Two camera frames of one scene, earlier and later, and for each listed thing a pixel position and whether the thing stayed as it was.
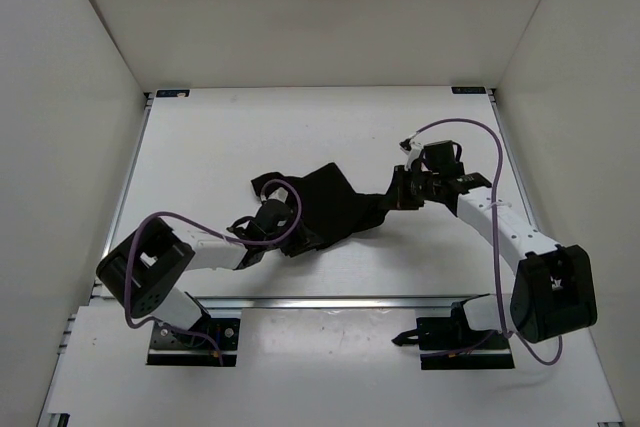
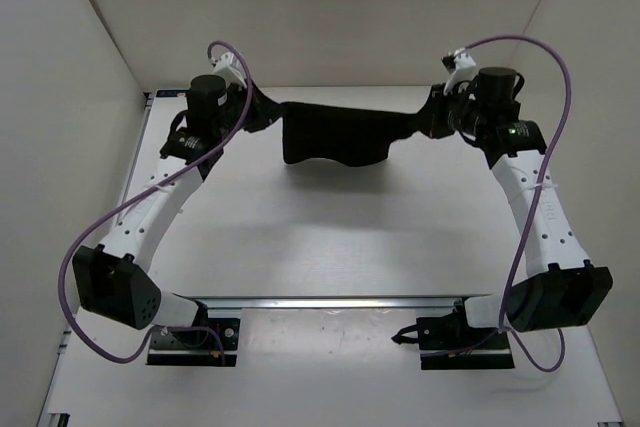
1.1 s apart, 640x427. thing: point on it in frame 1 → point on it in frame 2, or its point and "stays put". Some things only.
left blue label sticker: x=172 y=93 stays put
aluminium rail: x=335 y=302 stays put
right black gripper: x=397 y=192 → x=441 y=101
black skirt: x=332 y=207 → x=335 y=134
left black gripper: x=302 y=242 → x=238 y=88
